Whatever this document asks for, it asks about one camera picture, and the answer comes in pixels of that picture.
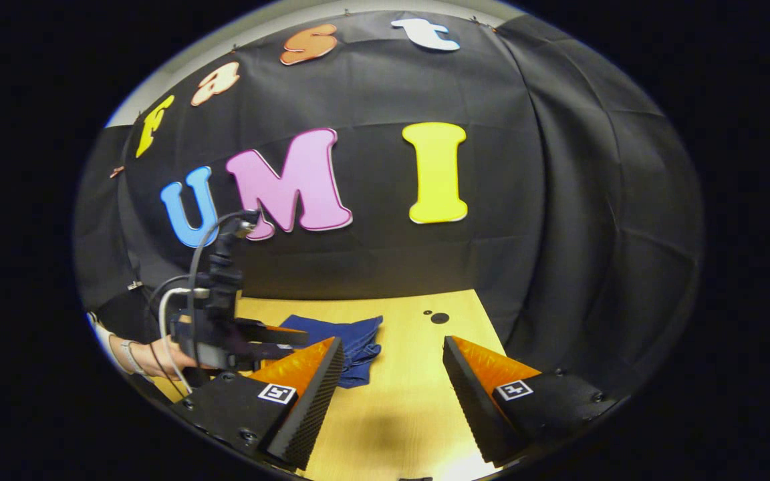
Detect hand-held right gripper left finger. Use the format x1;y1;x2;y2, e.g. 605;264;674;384
171;336;346;472

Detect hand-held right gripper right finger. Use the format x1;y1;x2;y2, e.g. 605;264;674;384
442;335;620;468

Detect blue jeans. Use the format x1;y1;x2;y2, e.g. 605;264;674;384
278;314;384;389

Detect black backdrop cloth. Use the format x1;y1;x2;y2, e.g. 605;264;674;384
72;10;705;402

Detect white cable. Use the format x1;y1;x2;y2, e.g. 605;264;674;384
158;287;211;395

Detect black cable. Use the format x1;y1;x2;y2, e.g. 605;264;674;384
186;210;259;388

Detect wrist bracelet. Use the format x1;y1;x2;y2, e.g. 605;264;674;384
120;339;146;376

